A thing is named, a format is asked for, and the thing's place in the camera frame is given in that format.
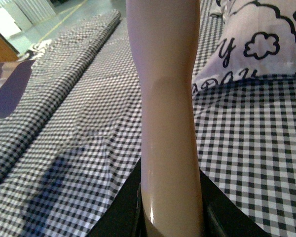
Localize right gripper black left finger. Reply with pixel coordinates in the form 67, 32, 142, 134
87, 160, 142, 237

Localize wooden nightstand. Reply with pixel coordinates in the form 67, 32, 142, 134
0, 33, 19, 62

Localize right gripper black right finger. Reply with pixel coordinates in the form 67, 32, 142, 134
200, 171, 270, 237

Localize white pillow black print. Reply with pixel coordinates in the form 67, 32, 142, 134
192, 0, 296, 91

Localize beige brush handle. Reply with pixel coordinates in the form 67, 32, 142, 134
126, 0, 205, 237

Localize black white checkered bedsheet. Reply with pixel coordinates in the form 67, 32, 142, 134
0, 0, 296, 237

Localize white curtain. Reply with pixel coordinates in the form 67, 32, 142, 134
0, 0, 57, 25

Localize white box on floor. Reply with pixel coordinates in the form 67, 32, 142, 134
0, 7, 22, 39

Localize beige plastic dustpan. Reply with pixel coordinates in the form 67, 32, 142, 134
0, 60, 35, 119

